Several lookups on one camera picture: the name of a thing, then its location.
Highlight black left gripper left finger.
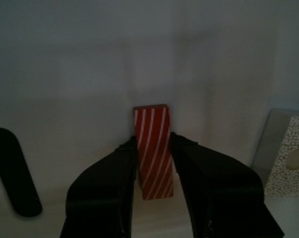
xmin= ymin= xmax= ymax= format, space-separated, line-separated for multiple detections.
xmin=58 ymin=135 xmax=140 ymax=238

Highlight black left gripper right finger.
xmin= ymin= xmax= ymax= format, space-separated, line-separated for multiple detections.
xmin=169 ymin=131 xmax=287 ymax=238

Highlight red white-striped salmon block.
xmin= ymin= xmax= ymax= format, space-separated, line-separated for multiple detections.
xmin=132 ymin=104 xmax=176 ymax=201

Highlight white speckled rice block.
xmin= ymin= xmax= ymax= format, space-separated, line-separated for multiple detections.
xmin=251 ymin=108 xmax=299 ymax=198

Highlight black oblong seaweed strip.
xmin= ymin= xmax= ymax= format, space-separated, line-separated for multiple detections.
xmin=0 ymin=126 xmax=44 ymax=218

